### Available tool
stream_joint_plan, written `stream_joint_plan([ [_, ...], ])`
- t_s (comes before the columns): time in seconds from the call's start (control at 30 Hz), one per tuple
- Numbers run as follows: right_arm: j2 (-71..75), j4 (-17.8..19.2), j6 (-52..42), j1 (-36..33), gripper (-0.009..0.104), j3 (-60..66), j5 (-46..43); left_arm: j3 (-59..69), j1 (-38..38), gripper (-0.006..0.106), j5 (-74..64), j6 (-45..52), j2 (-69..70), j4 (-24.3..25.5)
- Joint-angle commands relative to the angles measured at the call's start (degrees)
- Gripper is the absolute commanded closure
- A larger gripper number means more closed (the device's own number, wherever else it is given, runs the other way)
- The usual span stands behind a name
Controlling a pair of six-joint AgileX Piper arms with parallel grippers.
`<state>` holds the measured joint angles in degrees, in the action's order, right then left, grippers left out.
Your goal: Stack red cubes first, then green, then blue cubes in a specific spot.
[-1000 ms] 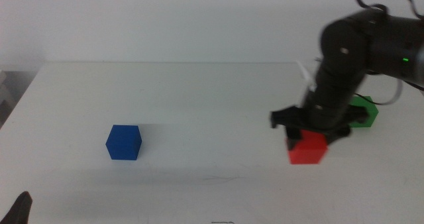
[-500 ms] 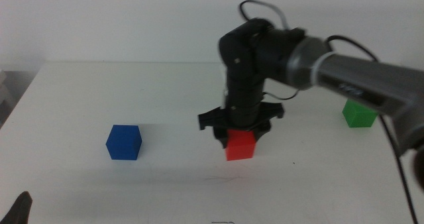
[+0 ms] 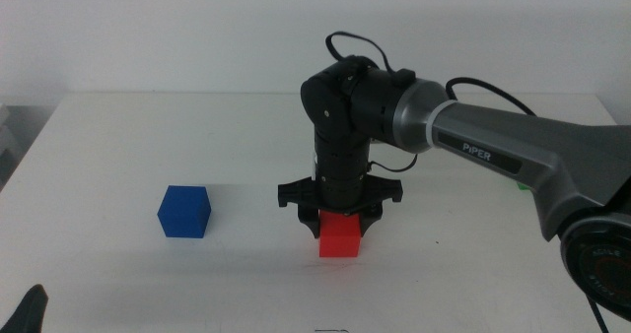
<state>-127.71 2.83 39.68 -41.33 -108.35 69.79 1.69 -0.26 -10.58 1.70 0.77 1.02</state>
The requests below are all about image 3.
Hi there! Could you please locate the red cube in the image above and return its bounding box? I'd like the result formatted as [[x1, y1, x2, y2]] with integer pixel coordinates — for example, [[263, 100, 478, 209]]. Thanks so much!
[[318, 210, 362, 259]]

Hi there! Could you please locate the blue cube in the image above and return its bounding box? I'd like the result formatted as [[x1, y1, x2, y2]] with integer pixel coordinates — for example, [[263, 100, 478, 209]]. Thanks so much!
[[156, 184, 213, 239]]

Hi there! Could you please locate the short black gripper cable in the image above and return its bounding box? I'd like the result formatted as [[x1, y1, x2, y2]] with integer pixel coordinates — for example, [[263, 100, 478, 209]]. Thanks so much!
[[367, 153, 419, 174]]

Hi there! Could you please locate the black looped wrist cable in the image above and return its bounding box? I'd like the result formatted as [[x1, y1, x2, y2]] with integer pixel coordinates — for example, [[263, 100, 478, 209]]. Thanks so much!
[[324, 31, 411, 78]]

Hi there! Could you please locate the long black arm cable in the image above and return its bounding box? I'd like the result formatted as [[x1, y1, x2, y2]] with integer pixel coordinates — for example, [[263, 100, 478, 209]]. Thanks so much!
[[445, 76, 611, 333]]

